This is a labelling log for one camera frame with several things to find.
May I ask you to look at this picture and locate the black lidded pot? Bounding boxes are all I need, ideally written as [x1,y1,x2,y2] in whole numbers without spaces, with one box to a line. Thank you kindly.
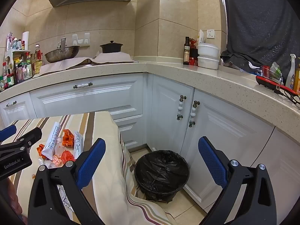
[100,40,123,53]

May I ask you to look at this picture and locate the striped tablecloth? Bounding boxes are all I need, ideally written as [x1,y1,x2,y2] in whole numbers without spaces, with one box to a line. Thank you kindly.
[7,111,176,225]

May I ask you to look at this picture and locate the clear plastic wrapper red print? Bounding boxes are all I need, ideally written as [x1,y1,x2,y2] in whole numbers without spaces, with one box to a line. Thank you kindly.
[39,153,62,169]

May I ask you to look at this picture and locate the narrow white cabinet door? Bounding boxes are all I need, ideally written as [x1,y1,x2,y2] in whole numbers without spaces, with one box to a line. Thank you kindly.
[150,74,195,154]

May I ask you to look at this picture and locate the horizontal ceramic cabinet handle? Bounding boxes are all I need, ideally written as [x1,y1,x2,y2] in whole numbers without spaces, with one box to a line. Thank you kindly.
[73,82,93,89]

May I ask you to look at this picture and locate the white spray bottle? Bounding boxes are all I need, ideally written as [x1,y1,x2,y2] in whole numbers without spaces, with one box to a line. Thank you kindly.
[285,54,296,89]

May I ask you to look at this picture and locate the white lidded container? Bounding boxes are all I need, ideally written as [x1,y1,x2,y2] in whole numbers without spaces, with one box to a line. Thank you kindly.
[197,56,220,70]
[197,43,220,58]

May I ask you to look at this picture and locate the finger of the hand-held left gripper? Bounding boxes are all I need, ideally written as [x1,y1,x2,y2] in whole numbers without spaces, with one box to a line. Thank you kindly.
[0,125,17,141]
[0,127,43,159]

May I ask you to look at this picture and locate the white printed sachet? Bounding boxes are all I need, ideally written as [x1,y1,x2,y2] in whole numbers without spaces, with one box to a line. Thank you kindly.
[42,121,62,160]
[73,132,84,158]

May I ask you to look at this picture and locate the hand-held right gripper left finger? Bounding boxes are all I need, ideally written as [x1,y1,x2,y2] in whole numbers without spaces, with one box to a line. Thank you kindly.
[28,138,106,225]

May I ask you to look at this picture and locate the plain white cabinet door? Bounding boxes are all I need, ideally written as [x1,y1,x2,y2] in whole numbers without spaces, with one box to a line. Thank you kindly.
[248,127,300,216]

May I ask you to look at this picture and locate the vertical ceramic cabinet handle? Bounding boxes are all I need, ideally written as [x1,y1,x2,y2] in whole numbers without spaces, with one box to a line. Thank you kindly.
[176,95,187,120]
[189,101,200,127]

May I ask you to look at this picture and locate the wide white cabinet front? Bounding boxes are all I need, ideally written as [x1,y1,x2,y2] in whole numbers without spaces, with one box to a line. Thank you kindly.
[30,73,144,152]

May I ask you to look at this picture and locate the black cable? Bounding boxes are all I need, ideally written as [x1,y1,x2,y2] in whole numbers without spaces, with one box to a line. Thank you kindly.
[275,87,300,105]

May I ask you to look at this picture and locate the yellow bottle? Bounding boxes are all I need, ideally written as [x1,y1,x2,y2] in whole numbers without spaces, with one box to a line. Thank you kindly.
[294,57,300,94]

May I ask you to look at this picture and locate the red box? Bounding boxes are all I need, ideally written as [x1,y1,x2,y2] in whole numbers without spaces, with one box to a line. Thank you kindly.
[189,48,199,66]

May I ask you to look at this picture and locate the beige stove cover cloth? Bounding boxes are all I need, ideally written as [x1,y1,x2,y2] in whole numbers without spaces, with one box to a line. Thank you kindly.
[39,52,139,77]

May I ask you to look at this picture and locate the dark grey cloth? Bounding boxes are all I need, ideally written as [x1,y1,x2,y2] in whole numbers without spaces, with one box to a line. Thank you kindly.
[220,0,300,81]

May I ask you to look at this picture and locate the dark oil bottle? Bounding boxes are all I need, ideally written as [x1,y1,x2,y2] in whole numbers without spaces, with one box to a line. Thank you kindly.
[183,37,190,65]

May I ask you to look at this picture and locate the steel wok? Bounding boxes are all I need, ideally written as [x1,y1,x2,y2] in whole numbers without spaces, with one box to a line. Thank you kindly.
[44,37,80,63]

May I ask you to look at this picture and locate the black bag lined trash bin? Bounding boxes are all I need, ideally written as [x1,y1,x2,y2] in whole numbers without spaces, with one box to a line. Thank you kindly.
[134,149,190,203]

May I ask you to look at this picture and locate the group of condiment bottles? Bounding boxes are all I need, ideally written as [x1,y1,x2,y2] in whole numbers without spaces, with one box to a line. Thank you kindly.
[0,31,44,92]

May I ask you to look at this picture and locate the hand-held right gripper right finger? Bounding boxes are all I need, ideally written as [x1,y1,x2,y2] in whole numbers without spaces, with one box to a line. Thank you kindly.
[198,136,274,225]

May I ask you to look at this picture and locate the person's left forearm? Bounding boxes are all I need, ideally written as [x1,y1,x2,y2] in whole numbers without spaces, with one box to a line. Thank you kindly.
[7,178,27,225]

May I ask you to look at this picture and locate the small white cabinet front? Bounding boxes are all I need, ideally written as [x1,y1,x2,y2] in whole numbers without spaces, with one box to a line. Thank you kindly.
[0,92,38,127]

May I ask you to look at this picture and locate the paper towel roll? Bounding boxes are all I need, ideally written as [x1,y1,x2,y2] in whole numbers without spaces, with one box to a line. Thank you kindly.
[22,31,30,50]

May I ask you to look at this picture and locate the green packets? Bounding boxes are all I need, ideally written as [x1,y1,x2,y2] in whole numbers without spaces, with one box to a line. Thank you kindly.
[269,62,283,83]

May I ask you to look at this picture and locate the white wall hook rack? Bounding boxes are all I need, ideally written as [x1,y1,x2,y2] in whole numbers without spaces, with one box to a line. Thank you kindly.
[72,33,91,47]

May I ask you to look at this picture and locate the red flat appliance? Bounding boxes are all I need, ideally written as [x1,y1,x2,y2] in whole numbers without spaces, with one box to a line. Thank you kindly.
[255,75,300,96]

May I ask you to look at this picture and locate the large white cabinet door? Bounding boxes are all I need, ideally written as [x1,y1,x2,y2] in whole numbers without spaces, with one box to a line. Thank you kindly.
[181,90,275,210]

